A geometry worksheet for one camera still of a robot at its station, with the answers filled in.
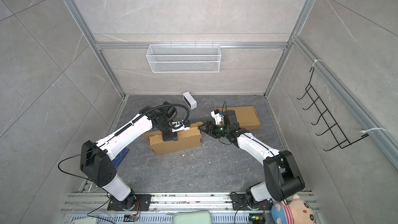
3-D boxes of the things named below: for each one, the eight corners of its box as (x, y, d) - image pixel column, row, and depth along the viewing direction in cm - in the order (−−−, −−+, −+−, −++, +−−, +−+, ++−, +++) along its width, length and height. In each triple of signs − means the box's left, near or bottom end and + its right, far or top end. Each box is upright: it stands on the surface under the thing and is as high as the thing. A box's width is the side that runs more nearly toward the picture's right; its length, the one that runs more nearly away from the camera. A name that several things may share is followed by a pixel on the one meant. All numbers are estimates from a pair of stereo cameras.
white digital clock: (192, 110, 112) (191, 104, 106) (182, 99, 119) (181, 93, 113) (198, 107, 114) (197, 101, 109) (188, 96, 121) (187, 90, 116)
